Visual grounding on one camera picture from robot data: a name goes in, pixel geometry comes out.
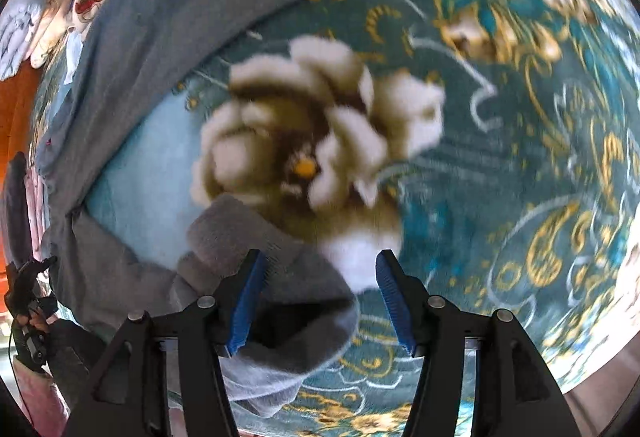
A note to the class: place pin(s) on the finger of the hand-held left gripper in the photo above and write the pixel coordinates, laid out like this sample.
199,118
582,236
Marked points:
30,274

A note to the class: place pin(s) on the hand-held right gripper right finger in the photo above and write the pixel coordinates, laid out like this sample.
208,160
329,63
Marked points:
395,304

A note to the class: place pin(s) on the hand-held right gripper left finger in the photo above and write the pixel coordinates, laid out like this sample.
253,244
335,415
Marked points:
246,304

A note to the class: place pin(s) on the grey sweatshirt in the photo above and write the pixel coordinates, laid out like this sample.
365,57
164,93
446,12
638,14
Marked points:
150,47

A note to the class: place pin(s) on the pink cloth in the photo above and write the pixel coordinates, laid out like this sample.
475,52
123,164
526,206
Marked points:
40,397

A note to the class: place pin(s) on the dark cloth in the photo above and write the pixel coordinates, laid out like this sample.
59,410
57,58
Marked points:
16,207

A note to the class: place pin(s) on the teal floral blanket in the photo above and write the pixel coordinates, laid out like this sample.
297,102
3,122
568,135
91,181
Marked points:
500,167

